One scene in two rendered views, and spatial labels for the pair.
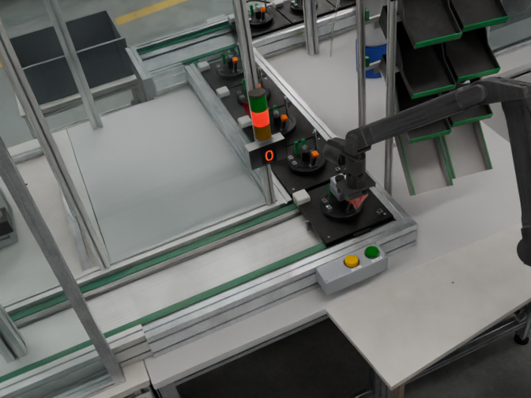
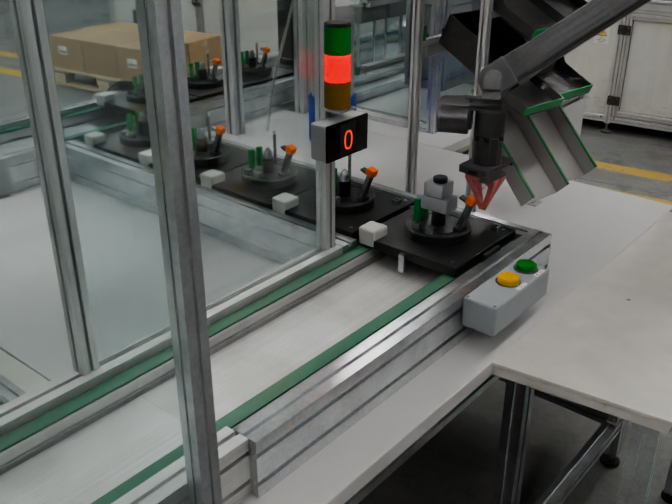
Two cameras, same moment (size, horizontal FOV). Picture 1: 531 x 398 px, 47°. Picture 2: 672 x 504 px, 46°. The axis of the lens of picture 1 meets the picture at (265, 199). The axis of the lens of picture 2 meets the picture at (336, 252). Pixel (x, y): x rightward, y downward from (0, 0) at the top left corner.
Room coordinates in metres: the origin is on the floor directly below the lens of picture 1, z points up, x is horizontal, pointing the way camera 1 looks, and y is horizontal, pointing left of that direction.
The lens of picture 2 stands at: (0.25, 0.76, 1.67)
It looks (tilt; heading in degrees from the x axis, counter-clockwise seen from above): 26 degrees down; 327
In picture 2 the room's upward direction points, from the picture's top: straight up
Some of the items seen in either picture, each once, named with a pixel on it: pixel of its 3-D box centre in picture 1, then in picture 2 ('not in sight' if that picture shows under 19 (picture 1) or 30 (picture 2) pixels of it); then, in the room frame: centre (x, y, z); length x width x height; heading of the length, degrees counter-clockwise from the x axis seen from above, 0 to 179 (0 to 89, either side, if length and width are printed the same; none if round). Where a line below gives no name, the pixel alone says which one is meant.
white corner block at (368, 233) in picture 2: (301, 198); (372, 234); (1.48, -0.12, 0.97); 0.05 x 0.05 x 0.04; 17
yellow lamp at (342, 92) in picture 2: (261, 129); (337, 93); (1.48, -0.02, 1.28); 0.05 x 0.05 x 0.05
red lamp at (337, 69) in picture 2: (260, 115); (337, 67); (1.48, -0.02, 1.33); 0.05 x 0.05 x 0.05
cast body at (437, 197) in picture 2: (338, 183); (435, 191); (1.43, -0.24, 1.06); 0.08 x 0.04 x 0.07; 18
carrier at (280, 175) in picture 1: (305, 153); (344, 185); (1.66, -0.16, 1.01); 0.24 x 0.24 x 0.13; 17
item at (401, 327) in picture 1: (432, 238); (556, 269); (1.33, -0.52, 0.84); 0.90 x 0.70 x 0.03; 114
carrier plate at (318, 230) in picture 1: (341, 208); (437, 236); (1.42, -0.24, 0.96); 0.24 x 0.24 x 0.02; 17
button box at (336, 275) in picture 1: (352, 268); (506, 295); (1.19, -0.22, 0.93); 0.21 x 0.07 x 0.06; 107
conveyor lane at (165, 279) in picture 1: (257, 248); (338, 307); (1.35, 0.05, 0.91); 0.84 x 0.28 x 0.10; 107
